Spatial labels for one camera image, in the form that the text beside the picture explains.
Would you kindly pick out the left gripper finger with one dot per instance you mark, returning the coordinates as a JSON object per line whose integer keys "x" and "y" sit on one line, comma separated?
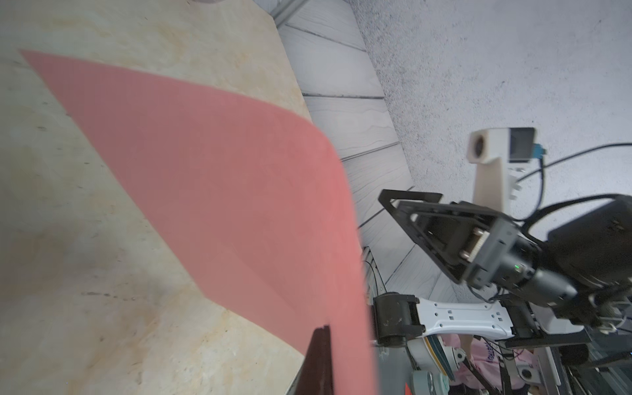
{"x": 315, "y": 376}

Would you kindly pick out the pink square paper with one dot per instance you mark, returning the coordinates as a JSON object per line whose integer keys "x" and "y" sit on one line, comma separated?
{"x": 251, "y": 198}

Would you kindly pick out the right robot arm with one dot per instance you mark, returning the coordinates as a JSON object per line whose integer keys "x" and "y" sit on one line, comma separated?
{"x": 581, "y": 272}

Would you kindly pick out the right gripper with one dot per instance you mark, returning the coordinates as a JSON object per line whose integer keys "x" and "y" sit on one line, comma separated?
{"x": 465, "y": 241}

